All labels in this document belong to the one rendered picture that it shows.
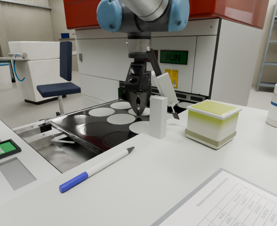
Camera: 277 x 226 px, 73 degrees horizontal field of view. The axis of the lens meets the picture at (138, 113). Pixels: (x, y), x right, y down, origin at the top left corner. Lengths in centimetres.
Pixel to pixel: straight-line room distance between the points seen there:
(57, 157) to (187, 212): 36
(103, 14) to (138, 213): 44
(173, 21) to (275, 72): 595
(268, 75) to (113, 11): 598
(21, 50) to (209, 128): 390
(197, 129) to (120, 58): 63
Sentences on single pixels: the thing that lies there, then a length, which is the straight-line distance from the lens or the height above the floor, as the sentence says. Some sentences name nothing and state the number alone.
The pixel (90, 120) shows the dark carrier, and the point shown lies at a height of 90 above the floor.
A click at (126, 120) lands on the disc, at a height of 90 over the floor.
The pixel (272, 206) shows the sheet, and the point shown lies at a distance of 29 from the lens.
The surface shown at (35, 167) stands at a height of 96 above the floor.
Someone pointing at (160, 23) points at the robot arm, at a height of 119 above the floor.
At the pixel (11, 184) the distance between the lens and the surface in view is 34.
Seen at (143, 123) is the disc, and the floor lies 90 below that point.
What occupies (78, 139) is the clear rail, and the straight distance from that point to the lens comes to 54.
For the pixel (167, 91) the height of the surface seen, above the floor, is 106.
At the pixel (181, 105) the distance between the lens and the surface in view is 73.
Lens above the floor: 115
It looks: 20 degrees down
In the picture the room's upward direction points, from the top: straight up
